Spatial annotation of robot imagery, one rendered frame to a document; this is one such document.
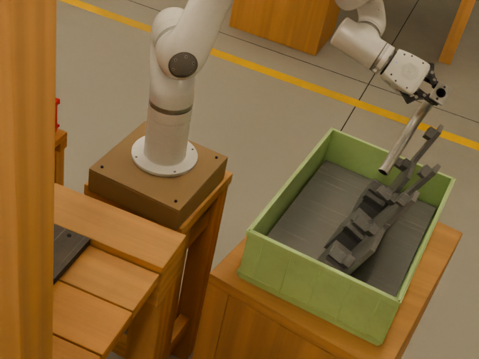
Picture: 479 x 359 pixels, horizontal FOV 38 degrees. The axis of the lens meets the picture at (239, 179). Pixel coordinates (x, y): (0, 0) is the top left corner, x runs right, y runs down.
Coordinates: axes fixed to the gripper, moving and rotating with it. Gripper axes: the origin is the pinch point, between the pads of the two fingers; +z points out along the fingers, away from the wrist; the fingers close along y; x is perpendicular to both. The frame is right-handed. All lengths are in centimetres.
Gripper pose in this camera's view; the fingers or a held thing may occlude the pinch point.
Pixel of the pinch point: (435, 93)
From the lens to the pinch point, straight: 193.7
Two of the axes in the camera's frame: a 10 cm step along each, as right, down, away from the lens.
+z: 8.3, 5.6, -0.5
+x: -0.4, 1.5, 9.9
